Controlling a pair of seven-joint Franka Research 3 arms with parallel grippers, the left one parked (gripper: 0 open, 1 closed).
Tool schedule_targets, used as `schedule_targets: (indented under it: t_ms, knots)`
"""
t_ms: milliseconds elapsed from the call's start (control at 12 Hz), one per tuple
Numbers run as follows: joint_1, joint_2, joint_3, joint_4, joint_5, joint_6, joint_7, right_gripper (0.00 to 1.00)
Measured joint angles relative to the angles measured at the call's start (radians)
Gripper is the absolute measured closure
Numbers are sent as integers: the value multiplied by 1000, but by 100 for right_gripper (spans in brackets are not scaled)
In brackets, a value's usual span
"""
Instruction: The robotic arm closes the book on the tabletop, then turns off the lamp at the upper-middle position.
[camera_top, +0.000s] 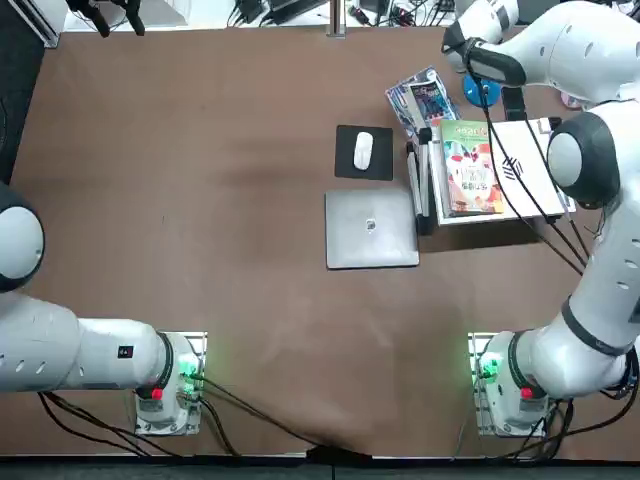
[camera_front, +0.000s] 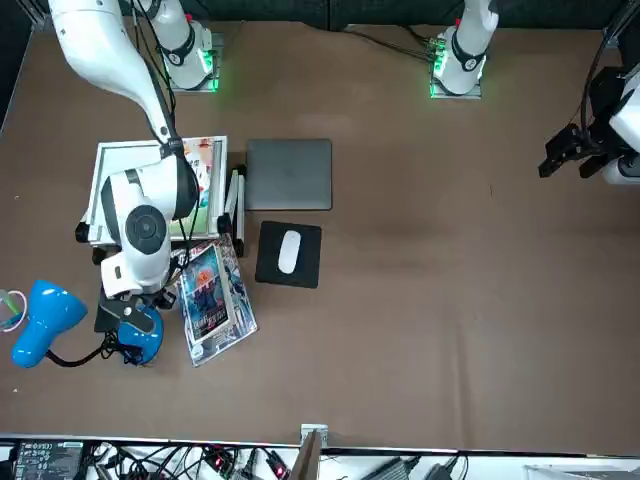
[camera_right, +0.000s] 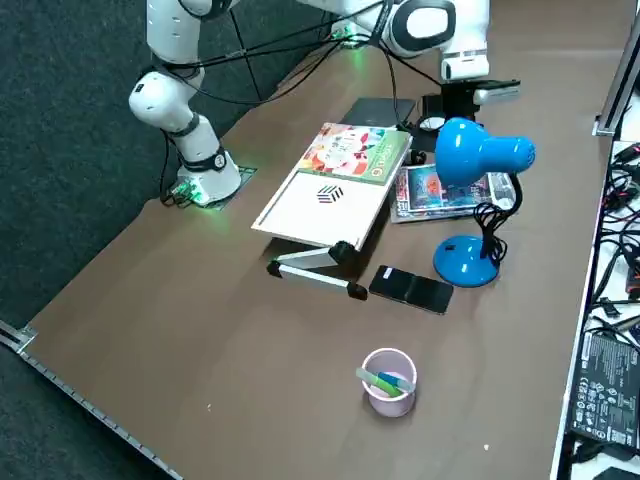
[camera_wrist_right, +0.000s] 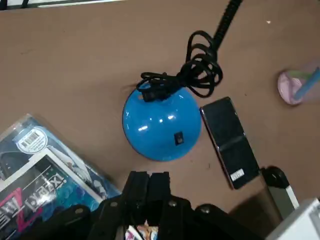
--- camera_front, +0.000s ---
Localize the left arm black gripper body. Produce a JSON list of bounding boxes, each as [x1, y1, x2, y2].
[[574, 65, 627, 161]]

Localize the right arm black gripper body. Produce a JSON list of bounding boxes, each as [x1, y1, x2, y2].
[[129, 290, 161, 311]]

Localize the blue desk lamp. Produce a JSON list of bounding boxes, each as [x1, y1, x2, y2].
[[10, 278, 165, 370]]

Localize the green cover recipe book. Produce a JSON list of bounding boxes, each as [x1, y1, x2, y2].
[[167, 136, 225, 237]]

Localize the black foldable phone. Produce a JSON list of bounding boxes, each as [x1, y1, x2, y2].
[[93, 298, 124, 334]]

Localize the blue cover magazine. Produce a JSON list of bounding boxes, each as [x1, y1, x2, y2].
[[175, 243, 237, 347]]

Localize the manga art magazine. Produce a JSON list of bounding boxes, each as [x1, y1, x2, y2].
[[168, 232, 260, 370]]

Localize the white computer mouse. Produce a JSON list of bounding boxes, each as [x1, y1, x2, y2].
[[277, 229, 303, 275]]

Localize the white folding laptop stand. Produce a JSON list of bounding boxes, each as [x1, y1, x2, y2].
[[74, 133, 248, 266]]

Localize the black mouse pad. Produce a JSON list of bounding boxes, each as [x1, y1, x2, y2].
[[254, 219, 323, 290]]

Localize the black labelled power adapter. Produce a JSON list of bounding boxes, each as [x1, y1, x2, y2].
[[10, 438, 87, 480]]

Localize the grey closed laptop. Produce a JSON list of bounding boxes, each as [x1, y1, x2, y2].
[[244, 138, 334, 212]]

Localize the grey power brick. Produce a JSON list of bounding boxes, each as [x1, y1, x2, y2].
[[359, 455, 422, 480]]

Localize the black lamp power cable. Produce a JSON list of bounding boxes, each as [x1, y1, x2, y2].
[[101, 329, 147, 369]]

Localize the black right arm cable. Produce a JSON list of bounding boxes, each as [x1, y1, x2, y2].
[[130, 0, 201, 281]]

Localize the black left arm base cable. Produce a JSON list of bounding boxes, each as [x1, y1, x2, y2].
[[343, 25, 441, 64]]

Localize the aluminium profile post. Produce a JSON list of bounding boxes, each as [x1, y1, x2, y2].
[[291, 423, 330, 480]]

